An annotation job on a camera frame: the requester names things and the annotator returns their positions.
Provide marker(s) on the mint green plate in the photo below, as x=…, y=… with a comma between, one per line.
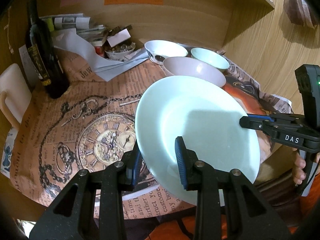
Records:
x=195, y=120

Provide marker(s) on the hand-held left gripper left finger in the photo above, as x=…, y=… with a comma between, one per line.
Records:
x=137, y=166

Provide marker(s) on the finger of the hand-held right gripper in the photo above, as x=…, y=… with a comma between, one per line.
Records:
x=260, y=117
x=252, y=123

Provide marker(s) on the white bowl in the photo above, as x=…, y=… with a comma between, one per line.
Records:
x=165, y=48

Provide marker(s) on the newspaper print table mat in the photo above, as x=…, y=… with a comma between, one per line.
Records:
x=87, y=110

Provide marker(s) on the mint green bowl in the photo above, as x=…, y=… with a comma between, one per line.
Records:
x=210, y=57

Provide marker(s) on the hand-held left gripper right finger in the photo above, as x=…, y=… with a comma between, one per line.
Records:
x=180, y=160

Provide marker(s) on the white paper sheet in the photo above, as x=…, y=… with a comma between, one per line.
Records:
x=82, y=50

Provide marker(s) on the blue cartoon sticker card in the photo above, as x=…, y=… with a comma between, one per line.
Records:
x=6, y=152

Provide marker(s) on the small bowl of trinkets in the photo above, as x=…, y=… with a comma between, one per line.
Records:
x=120, y=52

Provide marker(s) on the white paper note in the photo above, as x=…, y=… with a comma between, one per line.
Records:
x=26, y=60

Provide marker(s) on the pale pink bowl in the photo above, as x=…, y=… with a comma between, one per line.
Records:
x=190, y=67

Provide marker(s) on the person's right hand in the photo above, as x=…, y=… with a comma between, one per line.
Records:
x=299, y=167

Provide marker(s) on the dark wine bottle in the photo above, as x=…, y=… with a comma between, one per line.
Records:
x=43, y=55

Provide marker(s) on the striped mauve curtain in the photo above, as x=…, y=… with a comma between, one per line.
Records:
x=298, y=7

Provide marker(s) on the white folded card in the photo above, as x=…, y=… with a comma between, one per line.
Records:
x=118, y=37

